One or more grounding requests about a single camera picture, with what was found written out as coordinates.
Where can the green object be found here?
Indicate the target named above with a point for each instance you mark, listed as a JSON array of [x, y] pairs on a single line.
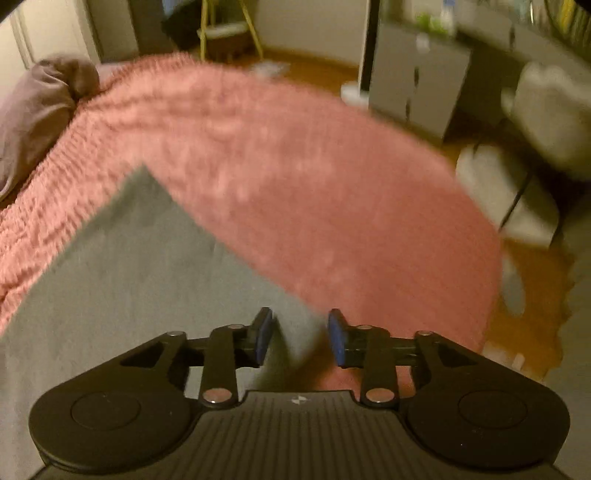
[[431, 23]]

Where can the grey desk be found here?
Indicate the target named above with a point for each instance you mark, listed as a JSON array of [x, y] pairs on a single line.
[[494, 37]]

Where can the white round base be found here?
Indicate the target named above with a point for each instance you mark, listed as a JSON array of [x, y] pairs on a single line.
[[354, 93]]

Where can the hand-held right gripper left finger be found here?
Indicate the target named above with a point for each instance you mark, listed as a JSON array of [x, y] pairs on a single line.
[[262, 336]]

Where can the white storage box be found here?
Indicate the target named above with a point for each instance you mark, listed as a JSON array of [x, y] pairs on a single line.
[[489, 184]]

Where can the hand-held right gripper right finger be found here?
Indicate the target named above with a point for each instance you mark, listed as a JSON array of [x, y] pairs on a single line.
[[337, 340]]

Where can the pink ribbed blanket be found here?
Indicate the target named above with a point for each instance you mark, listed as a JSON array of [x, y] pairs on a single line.
[[286, 161]]

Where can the white chair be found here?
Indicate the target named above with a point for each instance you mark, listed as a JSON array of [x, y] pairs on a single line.
[[549, 106]]

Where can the yellow-legged stand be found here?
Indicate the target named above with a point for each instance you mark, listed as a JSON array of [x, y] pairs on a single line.
[[228, 32]]

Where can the grey drawer cabinet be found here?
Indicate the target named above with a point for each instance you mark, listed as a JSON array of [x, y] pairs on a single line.
[[415, 78]]

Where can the mauve pillow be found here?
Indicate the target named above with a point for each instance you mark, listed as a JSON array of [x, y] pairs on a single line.
[[37, 110]]

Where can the grey pants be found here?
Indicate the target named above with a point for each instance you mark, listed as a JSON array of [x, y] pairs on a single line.
[[138, 267]]

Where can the grey rug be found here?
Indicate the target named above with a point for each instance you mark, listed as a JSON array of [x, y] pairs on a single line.
[[577, 300]]

